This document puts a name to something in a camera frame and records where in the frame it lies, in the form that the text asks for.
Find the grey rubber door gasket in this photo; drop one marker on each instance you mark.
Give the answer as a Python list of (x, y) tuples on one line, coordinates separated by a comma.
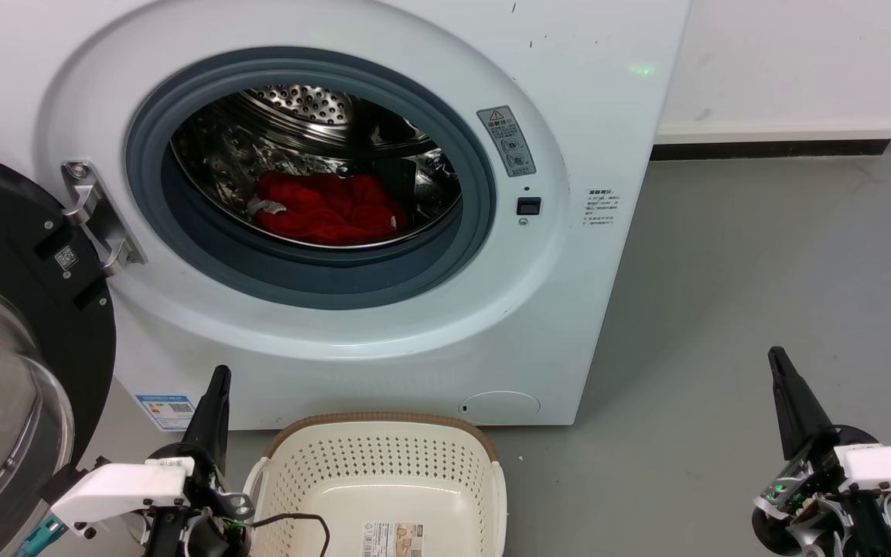
[(314, 286)]

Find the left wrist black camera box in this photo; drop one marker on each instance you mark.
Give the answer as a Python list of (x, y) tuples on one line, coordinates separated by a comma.
[(66, 481)]

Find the small QR code sticker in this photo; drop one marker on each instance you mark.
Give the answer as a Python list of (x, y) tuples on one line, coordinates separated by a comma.
[(66, 257)]

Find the white front-load washing machine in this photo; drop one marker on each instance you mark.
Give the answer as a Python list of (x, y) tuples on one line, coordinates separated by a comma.
[(585, 93)]

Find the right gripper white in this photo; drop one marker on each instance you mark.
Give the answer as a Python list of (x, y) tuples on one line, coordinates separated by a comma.
[(809, 483)]

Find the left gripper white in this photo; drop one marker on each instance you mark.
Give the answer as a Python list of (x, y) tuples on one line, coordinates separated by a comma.
[(198, 499)]

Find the metal door hinge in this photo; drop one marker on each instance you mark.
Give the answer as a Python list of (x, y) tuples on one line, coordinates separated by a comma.
[(97, 216)]

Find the round white filter cover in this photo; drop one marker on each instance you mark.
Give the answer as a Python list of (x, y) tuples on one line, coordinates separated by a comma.
[(500, 408)]

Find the blue energy label sticker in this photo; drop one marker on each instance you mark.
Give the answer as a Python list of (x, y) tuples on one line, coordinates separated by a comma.
[(167, 411)]

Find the grey warning sticker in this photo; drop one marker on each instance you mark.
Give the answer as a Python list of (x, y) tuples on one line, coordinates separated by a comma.
[(506, 139)]

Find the red garment with white trim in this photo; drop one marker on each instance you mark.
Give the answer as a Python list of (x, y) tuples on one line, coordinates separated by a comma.
[(329, 209)]

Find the white and black baseboard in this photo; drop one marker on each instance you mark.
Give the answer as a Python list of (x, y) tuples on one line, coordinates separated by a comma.
[(778, 139)]

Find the stainless steel washing machine drum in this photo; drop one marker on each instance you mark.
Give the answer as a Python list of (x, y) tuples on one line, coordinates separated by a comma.
[(260, 139)]

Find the black door latch slot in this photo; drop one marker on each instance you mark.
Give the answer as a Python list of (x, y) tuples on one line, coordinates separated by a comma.
[(528, 206)]

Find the cream plastic laundry basket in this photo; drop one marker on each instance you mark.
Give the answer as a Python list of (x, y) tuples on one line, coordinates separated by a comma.
[(384, 472)]

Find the black washer door with glass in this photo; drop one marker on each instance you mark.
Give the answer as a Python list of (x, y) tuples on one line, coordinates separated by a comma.
[(5, 232)]

